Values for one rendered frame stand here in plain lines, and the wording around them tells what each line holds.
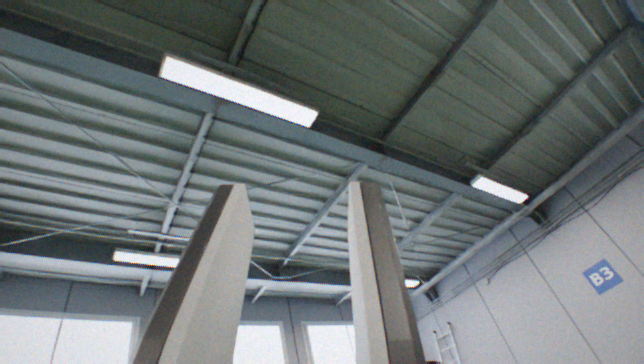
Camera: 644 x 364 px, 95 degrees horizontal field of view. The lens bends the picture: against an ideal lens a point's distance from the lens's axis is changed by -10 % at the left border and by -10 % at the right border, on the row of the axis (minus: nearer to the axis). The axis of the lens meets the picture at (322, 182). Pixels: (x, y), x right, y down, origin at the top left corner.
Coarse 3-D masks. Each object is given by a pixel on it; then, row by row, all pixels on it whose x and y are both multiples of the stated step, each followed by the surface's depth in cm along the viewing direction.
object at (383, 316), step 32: (352, 192) 9; (352, 224) 8; (384, 224) 8; (352, 256) 9; (384, 256) 7; (352, 288) 9; (384, 288) 6; (384, 320) 5; (384, 352) 5; (416, 352) 5
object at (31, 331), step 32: (0, 320) 368; (32, 320) 388; (64, 320) 408; (96, 320) 430; (128, 320) 453; (0, 352) 348; (32, 352) 366; (64, 352) 384; (96, 352) 404; (128, 352) 425
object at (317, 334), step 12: (312, 324) 613; (324, 324) 627; (336, 324) 642; (348, 324) 657; (312, 336) 594; (324, 336) 607; (336, 336) 621; (348, 336) 633; (312, 348) 577; (324, 348) 589; (336, 348) 602; (348, 348) 615; (312, 360) 561; (324, 360) 572; (336, 360) 584; (348, 360) 597
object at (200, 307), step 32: (224, 192) 9; (224, 224) 8; (192, 256) 7; (224, 256) 7; (192, 288) 6; (224, 288) 7; (160, 320) 5; (192, 320) 6; (224, 320) 7; (160, 352) 5; (192, 352) 5; (224, 352) 7
